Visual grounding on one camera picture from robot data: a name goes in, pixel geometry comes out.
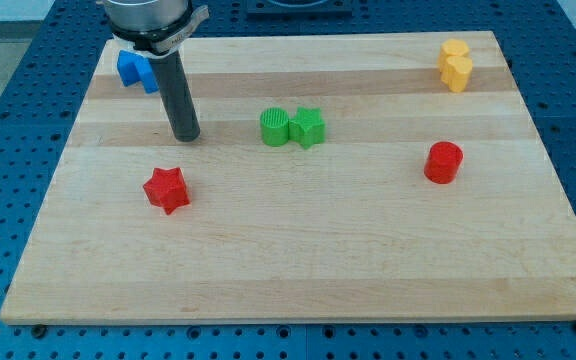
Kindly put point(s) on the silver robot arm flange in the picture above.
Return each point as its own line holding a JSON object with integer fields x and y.
{"x": 154, "y": 28}

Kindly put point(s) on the green star block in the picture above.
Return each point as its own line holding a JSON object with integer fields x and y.
{"x": 307, "y": 127}

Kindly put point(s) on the red star block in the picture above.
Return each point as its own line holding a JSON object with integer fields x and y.
{"x": 167, "y": 189}

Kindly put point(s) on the green cylinder block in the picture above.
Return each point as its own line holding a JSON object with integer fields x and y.
{"x": 274, "y": 125}

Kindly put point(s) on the wooden board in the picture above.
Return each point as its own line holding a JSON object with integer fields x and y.
{"x": 349, "y": 230}

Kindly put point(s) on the red cylinder block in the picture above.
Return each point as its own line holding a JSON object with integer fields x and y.
{"x": 443, "y": 162}

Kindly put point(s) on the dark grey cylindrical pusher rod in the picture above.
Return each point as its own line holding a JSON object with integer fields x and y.
{"x": 176, "y": 96}

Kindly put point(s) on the blue angular block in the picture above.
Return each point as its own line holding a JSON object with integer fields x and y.
{"x": 133, "y": 68}

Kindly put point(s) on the yellow heart block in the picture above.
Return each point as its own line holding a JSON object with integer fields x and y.
{"x": 454, "y": 64}

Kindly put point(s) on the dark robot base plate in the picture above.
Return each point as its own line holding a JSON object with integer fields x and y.
{"x": 280, "y": 8}

